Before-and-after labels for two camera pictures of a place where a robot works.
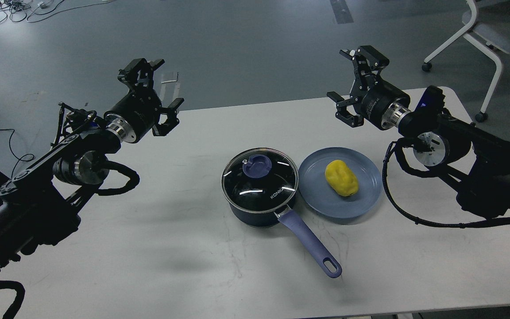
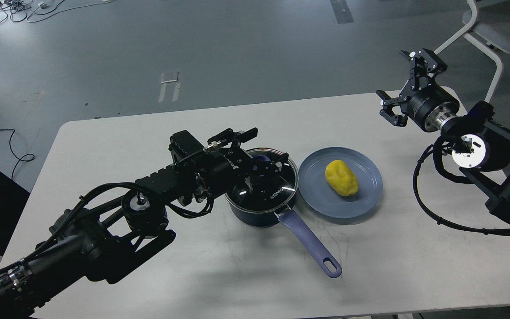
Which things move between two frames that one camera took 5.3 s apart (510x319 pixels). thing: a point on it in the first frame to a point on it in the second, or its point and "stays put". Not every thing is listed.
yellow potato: (341, 178) stays put
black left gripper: (134, 116) to (230, 167)
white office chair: (509, 26) stays put
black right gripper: (374, 99) to (430, 104)
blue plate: (317, 194) stays put
